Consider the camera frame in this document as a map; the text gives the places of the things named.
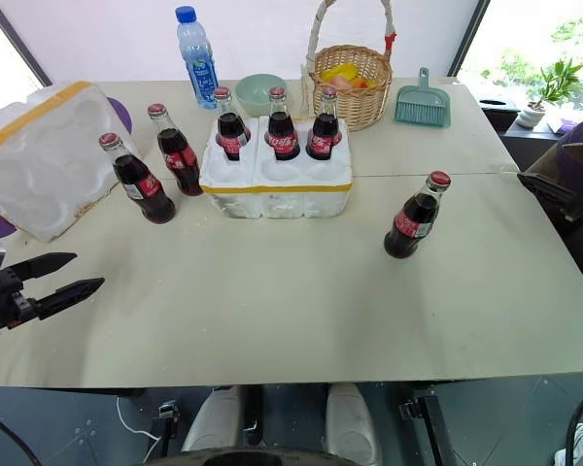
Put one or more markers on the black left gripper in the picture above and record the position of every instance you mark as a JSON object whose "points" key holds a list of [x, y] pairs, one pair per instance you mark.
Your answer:
{"points": [[5, 303]]}

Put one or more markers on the white foam lid yellow tape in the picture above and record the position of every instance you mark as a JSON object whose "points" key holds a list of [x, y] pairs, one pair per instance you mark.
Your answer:
{"points": [[44, 160]]}

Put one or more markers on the glass cola bottle red cap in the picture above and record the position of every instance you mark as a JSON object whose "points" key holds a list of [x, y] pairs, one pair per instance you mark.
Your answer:
{"points": [[323, 138], [177, 155], [413, 221], [143, 187], [231, 133], [282, 136]]}

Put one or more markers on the white foam bottle holder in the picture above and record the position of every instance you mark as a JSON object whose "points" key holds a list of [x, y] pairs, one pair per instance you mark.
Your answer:
{"points": [[282, 194]]}

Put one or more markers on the black side cabinet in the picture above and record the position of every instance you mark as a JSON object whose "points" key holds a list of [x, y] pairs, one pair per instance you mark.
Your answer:
{"points": [[524, 141]]}

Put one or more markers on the green plant in white pot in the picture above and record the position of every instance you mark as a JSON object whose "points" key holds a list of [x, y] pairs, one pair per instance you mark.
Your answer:
{"points": [[549, 87]]}

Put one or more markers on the teal plastic dustpan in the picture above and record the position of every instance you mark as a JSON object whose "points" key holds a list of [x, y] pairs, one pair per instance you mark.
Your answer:
{"points": [[444, 109]]}

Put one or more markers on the teal small hand brush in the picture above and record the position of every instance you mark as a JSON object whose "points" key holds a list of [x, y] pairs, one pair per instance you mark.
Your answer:
{"points": [[420, 109]]}

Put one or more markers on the small black metal clamp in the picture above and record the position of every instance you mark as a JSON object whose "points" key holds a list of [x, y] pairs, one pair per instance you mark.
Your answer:
{"points": [[169, 412]]}

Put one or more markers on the white rounded shell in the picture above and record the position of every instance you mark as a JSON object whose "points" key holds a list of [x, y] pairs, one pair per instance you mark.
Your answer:
{"points": [[216, 420], [352, 422]]}

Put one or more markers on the orange toy fruit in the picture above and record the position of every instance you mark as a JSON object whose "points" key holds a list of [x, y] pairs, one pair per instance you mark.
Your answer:
{"points": [[362, 83]]}

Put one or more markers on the pink toy fruit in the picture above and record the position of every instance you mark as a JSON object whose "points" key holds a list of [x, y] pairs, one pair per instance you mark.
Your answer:
{"points": [[341, 82]]}

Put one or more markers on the yellow toy fruit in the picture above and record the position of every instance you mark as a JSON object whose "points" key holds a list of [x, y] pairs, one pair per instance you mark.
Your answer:
{"points": [[339, 72]]}

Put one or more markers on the blue plastic water bottle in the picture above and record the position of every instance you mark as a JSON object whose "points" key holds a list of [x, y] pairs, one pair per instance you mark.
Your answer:
{"points": [[199, 68]]}

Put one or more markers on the pale green bowl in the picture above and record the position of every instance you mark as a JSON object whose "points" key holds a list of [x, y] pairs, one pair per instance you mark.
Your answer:
{"points": [[255, 94]]}

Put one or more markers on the black window frame bar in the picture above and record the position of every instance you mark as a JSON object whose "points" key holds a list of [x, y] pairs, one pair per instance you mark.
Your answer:
{"points": [[471, 34], [22, 41]]}

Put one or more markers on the black centre post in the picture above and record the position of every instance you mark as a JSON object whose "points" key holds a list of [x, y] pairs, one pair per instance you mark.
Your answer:
{"points": [[252, 408]]}

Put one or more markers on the black metal table bracket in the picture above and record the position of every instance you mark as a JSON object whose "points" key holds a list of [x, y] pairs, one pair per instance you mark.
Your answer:
{"points": [[430, 422]]}

